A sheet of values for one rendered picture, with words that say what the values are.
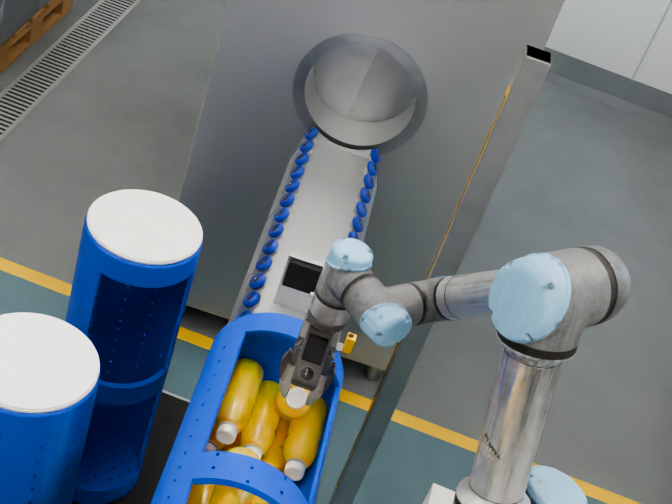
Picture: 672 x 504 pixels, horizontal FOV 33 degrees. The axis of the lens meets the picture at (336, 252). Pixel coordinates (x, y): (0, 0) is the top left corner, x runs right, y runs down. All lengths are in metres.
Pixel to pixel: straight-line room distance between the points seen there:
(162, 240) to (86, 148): 2.12
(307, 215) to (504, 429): 1.57
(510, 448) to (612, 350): 3.12
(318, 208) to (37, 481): 1.18
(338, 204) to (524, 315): 1.71
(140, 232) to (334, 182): 0.77
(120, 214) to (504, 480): 1.37
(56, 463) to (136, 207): 0.70
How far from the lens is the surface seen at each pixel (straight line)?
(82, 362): 2.41
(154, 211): 2.83
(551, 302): 1.57
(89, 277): 2.78
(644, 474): 4.35
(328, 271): 1.96
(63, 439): 2.40
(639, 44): 6.62
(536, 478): 1.89
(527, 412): 1.68
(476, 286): 1.88
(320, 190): 3.28
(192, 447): 2.09
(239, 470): 2.02
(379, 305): 1.89
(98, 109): 5.10
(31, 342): 2.43
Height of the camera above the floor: 2.72
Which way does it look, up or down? 36 degrees down
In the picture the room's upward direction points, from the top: 20 degrees clockwise
